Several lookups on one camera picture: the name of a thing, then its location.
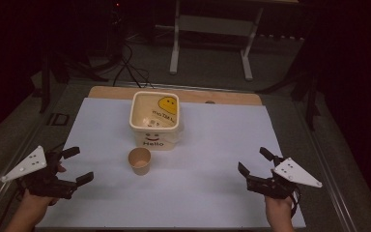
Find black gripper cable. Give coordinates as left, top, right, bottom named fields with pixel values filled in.
left=289, top=186, right=302, bottom=218

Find white table mat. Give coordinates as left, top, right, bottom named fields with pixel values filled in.
left=36, top=97, right=307, bottom=229

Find black floor cables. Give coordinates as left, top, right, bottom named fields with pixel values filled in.
left=111, top=41, right=157, bottom=89

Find wooden table board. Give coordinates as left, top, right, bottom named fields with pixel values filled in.
left=87, top=85, right=264, bottom=106

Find small black frame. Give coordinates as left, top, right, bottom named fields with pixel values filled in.
left=46, top=112, right=71, bottom=127

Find person's right hand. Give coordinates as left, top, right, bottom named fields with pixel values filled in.
left=264, top=195, right=296, bottom=224

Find person's left hand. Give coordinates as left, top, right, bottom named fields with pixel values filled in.
left=20, top=164, right=68, bottom=211

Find black tripod stand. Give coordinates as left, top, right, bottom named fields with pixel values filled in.
left=256, top=30, right=323, bottom=131

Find white metal stand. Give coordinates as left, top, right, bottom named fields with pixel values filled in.
left=169, top=0, right=266, bottom=82

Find white smiley face bin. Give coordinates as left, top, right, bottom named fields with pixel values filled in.
left=128, top=90, right=182, bottom=152

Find brown paper cup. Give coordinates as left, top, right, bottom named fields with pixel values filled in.
left=128, top=147, right=153, bottom=177

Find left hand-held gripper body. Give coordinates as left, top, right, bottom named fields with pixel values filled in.
left=1, top=145, right=78, bottom=200

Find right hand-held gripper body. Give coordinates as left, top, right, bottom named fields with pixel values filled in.
left=245, top=157, right=324, bottom=200

